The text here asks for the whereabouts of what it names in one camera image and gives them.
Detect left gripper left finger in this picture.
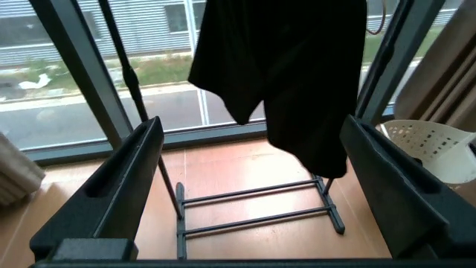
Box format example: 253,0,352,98
29,115,165,261

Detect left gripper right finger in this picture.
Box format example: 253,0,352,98
340,114,476,260

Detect black shorts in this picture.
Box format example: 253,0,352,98
187,0,368,179

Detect white laundry basket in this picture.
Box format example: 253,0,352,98
375,118,476,186

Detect black clothes rack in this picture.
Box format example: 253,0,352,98
98,0,416,261

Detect beige curtain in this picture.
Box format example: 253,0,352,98
393,0,476,133
0,132,46,207

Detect window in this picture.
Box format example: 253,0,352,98
0,0,466,165

